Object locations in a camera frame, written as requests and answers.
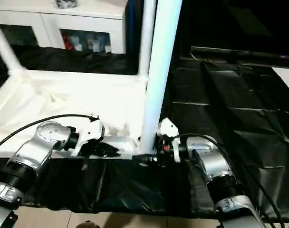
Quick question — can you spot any white plastic table top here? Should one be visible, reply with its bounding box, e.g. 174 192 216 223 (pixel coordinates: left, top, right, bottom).
0 68 157 164

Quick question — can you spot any black glossy mat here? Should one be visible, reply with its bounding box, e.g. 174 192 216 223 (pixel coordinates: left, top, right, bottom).
0 46 289 223

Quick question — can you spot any long black bar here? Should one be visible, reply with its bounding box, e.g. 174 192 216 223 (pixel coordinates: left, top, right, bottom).
191 46 289 65

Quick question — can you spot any white glass-door cabinet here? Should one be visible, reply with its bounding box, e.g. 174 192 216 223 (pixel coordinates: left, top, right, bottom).
0 0 128 55

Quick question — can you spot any white flat panel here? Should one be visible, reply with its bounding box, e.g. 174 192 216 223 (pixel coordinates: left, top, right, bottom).
271 67 289 97

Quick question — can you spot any dark bag of parts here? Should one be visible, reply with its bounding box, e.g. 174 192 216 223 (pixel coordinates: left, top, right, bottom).
54 0 78 9

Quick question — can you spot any large dark screen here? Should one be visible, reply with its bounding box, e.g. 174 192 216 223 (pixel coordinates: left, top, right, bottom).
125 0 289 60

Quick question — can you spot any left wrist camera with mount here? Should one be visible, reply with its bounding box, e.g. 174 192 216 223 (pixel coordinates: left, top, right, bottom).
73 116 106 157

